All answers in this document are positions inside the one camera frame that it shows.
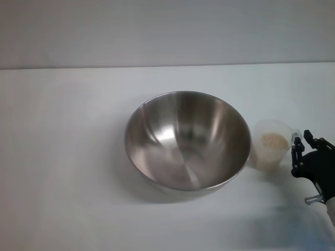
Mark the stainless steel mixing bowl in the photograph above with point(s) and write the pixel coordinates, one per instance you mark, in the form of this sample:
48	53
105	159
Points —
187	141

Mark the silver plug connector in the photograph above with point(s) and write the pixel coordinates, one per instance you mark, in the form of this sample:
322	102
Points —
314	200

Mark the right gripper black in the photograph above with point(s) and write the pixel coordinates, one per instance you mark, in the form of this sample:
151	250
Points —
318	167

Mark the white rice grains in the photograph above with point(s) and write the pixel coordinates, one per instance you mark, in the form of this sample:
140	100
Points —
273	142

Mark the clear plastic measuring cup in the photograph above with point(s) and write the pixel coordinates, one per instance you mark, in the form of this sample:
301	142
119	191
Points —
261	125

